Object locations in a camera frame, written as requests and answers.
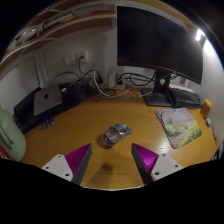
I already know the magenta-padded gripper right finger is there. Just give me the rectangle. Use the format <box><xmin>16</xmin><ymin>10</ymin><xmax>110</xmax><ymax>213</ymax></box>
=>
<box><xmin>131</xmin><ymin>143</ymin><xmax>184</xmax><ymax>185</ymax></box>

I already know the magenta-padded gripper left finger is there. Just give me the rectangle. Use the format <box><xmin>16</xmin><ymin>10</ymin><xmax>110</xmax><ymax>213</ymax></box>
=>
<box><xmin>41</xmin><ymin>143</ymin><xmax>93</xmax><ymax>186</ymax></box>

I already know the transparent grey computer mouse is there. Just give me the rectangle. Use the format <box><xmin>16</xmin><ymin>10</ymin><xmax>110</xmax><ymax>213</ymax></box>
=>
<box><xmin>101</xmin><ymin>122</ymin><xmax>132</xmax><ymax>147</ymax></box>

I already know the cherry blossom print mouse pad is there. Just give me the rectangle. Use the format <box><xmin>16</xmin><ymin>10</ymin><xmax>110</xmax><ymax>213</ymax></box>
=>
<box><xmin>154</xmin><ymin>107</ymin><xmax>203</xmax><ymax>150</ymax></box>

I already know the black desktop stand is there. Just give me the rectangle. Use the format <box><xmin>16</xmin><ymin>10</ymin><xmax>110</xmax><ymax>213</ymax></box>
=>
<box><xmin>13</xmin><ymin>82</ymin><xmax>83</xmax><ymax>135</ymax></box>

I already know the silver mini computer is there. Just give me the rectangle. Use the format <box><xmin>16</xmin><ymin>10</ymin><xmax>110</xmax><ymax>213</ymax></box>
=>
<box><xmin>33</xmin><ymin>85</ymin><xmax>64</xmax><ymax>117</ymax></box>

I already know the orange bottle with yellow cap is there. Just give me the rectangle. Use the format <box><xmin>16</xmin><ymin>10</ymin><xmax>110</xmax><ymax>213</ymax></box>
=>
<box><xmin>199</xmin><ymin>98</ymin><xmax>213</xmax><ymax>120</ymax></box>

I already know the black computer keyboard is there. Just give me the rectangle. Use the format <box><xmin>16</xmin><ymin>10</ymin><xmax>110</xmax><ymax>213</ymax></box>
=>
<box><xmin>169</xmin><ymin>86</ymin><xmax>203</xmax><ymax>108</ymax></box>

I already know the white power strip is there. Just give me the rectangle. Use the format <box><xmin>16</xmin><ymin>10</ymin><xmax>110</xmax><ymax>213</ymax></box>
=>
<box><xmin>89</xmin><ymin>74</ymin><xmax>126</xmax><ymax>92</ymax></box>

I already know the black computer monitor with stand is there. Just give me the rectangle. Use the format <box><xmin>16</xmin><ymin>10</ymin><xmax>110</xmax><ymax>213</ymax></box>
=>
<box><xmin>115</xmin><ymin>4</ymin><xmax>204</xmax><ymax>108</ymax></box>

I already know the bright lamp bar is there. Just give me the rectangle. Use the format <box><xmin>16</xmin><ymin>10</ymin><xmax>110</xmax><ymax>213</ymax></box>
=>
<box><xmin>195</xmin><ymin>28</ymin><xmax>204</xmax><ymax>42</ymax></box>

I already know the small grey metal bracket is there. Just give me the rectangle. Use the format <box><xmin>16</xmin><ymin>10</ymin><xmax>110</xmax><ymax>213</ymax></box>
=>
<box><xmin>41</xmin><ymin>118</ymin><xmax>55</xmax><ymax>130</ymax></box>

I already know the white cable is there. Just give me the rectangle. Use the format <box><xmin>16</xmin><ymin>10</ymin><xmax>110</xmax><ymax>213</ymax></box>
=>
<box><xmin>93</xmin><ymin>63</ymin><xmax>149</xmax><ymax>99</ymax></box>

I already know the white wall socket plate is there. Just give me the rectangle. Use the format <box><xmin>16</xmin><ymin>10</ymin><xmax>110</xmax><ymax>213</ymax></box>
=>
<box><xmin>74</xmin><ymin>49</ymin><xmax>90</xmax><ymax>64</ymax></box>
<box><xmin>64</xmin><ymin>52</ymin><xmax>76</xmax><ymax>66</ymax></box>

